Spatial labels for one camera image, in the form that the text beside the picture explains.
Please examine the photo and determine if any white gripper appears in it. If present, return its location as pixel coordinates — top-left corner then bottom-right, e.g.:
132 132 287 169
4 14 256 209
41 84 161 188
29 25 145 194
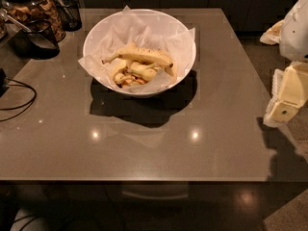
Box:
263 0 308 127

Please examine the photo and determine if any long yellow banana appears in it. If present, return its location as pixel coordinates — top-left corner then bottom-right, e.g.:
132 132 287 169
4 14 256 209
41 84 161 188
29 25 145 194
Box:
102 46 173 67

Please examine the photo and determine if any banana peel right edge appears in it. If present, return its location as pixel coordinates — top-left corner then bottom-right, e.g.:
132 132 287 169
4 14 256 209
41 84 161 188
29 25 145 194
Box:
165 64 177 84

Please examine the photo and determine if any banana piece right centre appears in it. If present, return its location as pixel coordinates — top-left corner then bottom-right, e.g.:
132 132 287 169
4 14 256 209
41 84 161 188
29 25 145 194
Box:
130 62 159 82

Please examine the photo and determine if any white bowl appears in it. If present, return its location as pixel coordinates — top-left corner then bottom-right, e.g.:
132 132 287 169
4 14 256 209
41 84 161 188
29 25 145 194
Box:
82 8 197 98

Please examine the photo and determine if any small banana piece bottom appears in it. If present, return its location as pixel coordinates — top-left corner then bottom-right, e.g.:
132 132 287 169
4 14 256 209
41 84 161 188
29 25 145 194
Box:
114 73 133 85

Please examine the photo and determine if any banana piece left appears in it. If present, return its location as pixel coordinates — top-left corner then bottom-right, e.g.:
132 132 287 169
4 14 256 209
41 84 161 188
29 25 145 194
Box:
110 60 127 80

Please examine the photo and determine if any pale object on floor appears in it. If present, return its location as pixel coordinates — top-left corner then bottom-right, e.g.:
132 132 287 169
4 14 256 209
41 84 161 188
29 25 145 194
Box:
260 20 284 45

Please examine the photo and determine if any black mesh pen holder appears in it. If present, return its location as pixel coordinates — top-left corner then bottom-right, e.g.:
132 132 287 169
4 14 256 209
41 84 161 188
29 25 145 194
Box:
56 0 82 32

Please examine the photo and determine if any black mesh basket front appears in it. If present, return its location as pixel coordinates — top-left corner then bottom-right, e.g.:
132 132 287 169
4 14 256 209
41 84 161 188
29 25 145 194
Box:
11 20 60 60

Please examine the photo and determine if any glass jar with snacks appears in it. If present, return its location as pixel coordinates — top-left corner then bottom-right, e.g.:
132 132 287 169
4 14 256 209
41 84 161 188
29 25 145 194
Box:
1 0 65 41

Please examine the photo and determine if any black cable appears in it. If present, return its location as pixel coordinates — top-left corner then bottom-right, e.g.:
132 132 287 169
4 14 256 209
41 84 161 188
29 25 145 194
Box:
0 75 38 123

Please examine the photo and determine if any metal spoon handle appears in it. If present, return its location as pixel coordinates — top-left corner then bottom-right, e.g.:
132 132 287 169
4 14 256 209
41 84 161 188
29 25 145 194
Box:
0 9 32 33

